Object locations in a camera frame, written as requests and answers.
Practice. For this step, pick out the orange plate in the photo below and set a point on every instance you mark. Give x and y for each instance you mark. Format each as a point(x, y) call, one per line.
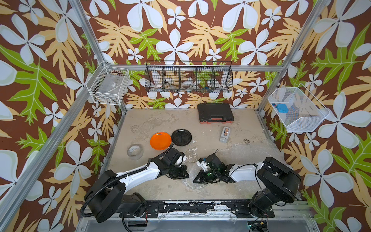
point(160, 141)

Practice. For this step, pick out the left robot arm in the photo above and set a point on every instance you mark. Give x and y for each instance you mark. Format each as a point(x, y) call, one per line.
point(107, 195)

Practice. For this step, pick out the white wire basket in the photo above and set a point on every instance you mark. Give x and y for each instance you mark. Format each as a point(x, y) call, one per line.
point(108, 84)
point(306, 111)

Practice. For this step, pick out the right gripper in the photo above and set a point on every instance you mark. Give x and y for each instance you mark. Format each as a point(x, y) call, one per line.
point(202, 179)

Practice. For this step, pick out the white wire basket left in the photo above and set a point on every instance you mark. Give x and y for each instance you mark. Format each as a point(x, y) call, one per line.
point(108, 84)

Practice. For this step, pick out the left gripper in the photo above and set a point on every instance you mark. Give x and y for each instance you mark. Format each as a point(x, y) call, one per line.
point(182, 174)

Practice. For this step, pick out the white tape dispenser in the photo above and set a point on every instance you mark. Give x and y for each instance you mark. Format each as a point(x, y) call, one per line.
point(225, 134)

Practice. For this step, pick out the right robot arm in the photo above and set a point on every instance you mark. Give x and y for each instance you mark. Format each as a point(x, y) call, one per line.
point(281, 182)

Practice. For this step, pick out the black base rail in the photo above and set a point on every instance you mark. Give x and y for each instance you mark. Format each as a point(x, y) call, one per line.
point(153, 209)

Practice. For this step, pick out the black plate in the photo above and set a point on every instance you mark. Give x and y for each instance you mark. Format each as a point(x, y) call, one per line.
point(181, 137)

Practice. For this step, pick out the clear bubble wrap sheet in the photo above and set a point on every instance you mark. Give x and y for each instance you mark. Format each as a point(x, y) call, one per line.
point(235, 154)

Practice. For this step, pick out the black plastic case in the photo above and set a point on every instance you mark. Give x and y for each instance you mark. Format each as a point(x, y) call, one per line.
point(215, 112)

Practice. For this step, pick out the white wire basket right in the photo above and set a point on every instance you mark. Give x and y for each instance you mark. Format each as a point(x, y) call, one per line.
point(306, 111)

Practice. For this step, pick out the black wire basket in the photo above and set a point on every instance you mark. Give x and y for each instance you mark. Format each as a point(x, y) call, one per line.
point(188, 76)

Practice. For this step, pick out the blue object in basket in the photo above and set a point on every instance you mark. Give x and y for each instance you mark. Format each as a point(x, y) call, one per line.
point(282, 108)

